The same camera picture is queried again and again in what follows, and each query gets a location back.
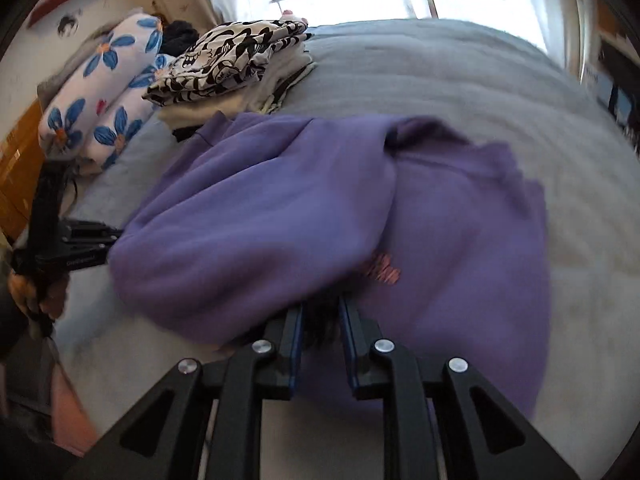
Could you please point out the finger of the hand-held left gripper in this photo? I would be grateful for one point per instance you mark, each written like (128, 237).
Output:
(95, 234)

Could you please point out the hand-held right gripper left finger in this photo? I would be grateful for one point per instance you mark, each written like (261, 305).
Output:
(296, 347)

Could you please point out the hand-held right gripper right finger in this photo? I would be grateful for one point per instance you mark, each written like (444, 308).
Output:
(350, 347)

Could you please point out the purple zip-neck sweatshirt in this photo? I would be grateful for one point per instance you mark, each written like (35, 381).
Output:
(280, 210)

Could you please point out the person's left hand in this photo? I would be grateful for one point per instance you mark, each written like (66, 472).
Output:
(55, 302)

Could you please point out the wooden headboard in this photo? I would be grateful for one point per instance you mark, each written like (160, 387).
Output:
(20, 170)

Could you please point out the blue floral pillow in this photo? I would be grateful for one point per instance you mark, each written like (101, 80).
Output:
(125, 120)
(100, 70)

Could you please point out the black folded cloth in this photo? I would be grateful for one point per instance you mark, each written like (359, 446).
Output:
(185, 134)

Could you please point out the beige folded cloth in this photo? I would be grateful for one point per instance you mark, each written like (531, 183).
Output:
(210, 107)

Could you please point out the pink cloth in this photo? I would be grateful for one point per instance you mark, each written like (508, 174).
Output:
(72, 410)

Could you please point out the dark cloth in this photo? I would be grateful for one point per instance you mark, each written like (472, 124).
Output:
(180, 35)

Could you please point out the black and white patterned cloth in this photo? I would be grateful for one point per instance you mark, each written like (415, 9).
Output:
(225, 60)

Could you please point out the striped folded cloth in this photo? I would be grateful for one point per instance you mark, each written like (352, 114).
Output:
(285, 87)

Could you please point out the grey bed blanket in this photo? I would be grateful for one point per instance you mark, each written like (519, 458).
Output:
(450, 75)

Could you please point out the wooden shelf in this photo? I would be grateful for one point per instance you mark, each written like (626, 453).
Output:
(617, 85)

